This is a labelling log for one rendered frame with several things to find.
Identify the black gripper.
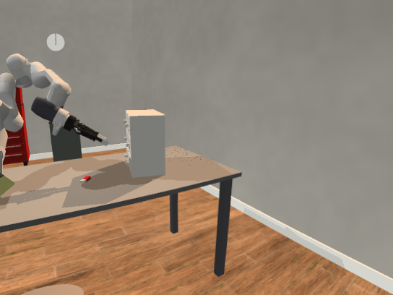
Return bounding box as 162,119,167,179
64,115,109,146

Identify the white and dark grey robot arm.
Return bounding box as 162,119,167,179
0,54,71,174

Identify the white chest of drawers with wooden top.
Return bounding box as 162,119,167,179
127,110,165,178

